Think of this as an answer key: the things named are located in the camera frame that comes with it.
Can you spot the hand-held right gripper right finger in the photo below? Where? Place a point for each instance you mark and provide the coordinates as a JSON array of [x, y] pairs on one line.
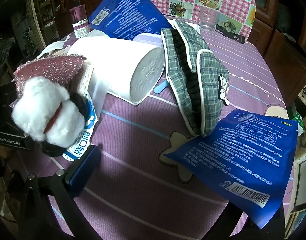
[[268, 235]]

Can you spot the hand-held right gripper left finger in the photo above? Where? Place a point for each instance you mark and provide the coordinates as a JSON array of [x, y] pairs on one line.
[[80, 175]]

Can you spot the white plush dog toy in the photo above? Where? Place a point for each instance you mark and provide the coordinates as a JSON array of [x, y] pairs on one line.
[[43, 105]]

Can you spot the white blue bandage packet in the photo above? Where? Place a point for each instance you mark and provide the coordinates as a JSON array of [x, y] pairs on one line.
[[89, 122]]

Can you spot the blue printed packet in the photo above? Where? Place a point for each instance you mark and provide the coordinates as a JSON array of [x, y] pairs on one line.
[[243, 155], [128, 10]]

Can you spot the pink glitter sponge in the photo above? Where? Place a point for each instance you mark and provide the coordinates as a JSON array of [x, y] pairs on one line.
[[50, 66]]

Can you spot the green plaid fabric pouch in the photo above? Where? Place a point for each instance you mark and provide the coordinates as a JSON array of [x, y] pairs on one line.
[[208, 67]]

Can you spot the purple striped tablecloth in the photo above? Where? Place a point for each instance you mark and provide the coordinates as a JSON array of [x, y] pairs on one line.
[[133, 180]]

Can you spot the white cloth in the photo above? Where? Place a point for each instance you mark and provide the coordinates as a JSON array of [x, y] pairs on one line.
[[54, 47]]

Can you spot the light blue plastic tab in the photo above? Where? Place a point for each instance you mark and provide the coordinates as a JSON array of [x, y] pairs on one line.
[[160, 87]]

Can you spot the green white carton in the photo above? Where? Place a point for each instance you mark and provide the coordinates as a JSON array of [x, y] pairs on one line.
[[299, 120]]

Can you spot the white toilet paper roll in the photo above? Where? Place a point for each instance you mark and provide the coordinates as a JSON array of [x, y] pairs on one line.
[[113, 55]]

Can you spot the purple lotion bottle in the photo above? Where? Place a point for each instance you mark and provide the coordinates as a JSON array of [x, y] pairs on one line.
[[79, 17]]

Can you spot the brown wooden cabinet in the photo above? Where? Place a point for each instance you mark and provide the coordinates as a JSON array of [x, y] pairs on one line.
[[280, 55]]

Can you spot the black flat device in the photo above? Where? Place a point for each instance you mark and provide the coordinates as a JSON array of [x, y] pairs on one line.
[[233, 35]]

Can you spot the clear drinking glass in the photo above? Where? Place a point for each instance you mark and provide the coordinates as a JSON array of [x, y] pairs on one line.
[[209, 17]]

